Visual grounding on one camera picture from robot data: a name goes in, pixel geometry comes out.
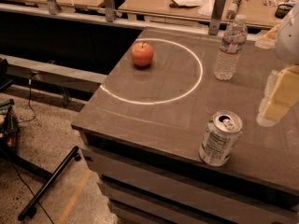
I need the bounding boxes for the clear plastic water bottle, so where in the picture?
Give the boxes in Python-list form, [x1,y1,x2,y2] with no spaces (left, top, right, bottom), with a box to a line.
[214,15,248,80]

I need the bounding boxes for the black metal stand leg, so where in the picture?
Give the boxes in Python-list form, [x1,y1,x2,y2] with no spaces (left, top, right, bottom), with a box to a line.
[18,147,81,221]

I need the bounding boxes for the white green soda can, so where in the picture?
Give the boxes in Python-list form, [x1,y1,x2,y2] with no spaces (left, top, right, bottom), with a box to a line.
[199,110,243,166]

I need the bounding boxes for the white cylindrical tool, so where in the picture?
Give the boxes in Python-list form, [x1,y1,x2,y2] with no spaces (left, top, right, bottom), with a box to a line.
[226,0,242,20]

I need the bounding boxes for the grey metal bracket middle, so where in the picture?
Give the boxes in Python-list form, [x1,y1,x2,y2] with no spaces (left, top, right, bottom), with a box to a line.
[104,0,117,22]

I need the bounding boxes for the grey metal bracket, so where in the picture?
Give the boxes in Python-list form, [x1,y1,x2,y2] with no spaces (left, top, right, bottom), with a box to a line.
[104,0,117,22]
[208,0,226,35]
[47,0,61,15]

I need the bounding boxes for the red apple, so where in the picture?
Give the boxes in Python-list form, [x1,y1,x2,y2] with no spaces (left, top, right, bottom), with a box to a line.
[131,42,154,67]

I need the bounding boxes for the black round object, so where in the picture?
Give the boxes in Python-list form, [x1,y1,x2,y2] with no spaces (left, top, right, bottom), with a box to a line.
[275,4,293,19]

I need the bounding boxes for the grey metal rail beam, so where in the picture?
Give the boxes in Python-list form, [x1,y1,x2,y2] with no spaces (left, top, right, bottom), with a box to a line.
[0,54,107,93]

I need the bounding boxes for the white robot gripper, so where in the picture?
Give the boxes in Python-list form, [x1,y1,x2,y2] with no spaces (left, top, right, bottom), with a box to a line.
[261,4,299,121]

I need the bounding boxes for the grey metal bracket right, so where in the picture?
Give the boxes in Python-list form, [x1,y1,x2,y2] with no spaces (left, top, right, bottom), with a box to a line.
[208,0,226,35]

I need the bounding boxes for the black cable on floor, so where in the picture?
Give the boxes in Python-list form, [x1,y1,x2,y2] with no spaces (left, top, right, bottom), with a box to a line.
[17,77,37,124]

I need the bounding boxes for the dark equipment at left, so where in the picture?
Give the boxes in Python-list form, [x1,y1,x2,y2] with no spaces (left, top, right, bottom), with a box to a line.
[0,99,19,152]

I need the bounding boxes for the white papers on table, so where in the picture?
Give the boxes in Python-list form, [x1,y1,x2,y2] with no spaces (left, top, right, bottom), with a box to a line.
[171,0,215,16]

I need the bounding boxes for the grey metal bracket left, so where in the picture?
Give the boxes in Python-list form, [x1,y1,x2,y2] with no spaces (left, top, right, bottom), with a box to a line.
[47,0,61,15]

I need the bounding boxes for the grey drawer cabinet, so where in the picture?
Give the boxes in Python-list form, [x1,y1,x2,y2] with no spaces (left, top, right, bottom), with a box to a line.
[79,131,299,224]

